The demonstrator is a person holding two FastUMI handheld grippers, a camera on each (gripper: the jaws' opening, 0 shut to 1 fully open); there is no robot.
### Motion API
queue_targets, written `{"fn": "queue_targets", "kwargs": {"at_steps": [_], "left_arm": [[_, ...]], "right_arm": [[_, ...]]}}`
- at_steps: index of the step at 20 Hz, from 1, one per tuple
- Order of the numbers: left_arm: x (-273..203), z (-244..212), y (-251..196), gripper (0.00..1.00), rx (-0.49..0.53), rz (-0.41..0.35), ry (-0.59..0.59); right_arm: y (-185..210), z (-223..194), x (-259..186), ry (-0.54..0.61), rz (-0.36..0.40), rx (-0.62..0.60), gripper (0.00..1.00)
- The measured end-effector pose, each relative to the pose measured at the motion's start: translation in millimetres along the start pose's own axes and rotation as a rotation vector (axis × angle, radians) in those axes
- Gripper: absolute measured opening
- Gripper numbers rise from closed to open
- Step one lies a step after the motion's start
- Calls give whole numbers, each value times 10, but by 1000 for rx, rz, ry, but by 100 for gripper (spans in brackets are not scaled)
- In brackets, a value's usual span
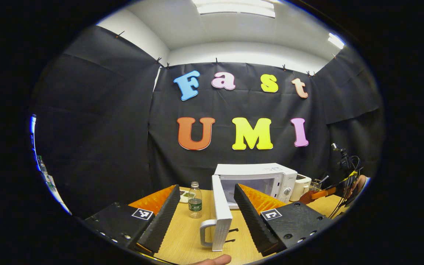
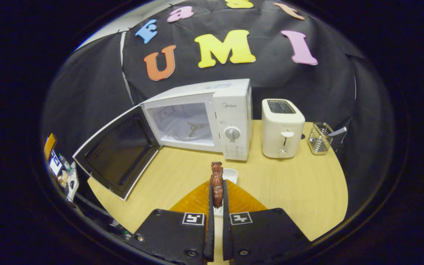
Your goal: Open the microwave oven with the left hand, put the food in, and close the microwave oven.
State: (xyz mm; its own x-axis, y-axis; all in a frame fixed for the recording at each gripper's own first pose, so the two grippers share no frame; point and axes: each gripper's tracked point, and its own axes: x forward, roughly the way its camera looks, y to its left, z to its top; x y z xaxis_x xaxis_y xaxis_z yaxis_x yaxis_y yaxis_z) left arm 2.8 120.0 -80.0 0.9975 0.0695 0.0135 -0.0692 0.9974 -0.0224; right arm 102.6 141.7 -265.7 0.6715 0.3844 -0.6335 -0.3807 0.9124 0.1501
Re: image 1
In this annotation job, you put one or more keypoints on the white microwave oven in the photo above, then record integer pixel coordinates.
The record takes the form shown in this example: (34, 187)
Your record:
(256, 171)

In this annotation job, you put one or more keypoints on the dark red food piece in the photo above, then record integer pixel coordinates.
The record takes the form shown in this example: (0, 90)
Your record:
(306, 197)

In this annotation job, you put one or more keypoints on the clear plastic water bottle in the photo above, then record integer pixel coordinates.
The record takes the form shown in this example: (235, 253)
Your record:
(195, 202)
(42, 167)

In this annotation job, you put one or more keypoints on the white divided snack plate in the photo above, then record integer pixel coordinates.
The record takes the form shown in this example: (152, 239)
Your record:
(184, 196)

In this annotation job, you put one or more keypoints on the large ceiling light panel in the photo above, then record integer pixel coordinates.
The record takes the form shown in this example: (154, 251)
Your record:
(236, 7)

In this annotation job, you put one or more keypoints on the black backdrop cloth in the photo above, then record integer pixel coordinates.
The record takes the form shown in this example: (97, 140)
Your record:
(94, 129)

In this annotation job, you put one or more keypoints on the white toaster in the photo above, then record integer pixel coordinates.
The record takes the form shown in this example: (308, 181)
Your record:
(300, 187)

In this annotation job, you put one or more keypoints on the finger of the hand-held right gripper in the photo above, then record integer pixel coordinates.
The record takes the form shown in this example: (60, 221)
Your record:
(324, 193)

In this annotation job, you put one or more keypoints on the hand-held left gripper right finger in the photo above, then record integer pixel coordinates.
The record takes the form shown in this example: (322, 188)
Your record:
(252, 217)

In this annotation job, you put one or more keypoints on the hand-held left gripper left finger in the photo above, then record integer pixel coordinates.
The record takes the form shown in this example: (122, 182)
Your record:
(162, 217)

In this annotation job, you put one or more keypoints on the small ceiling light panel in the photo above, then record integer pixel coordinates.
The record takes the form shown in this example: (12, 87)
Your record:
(336, 40)

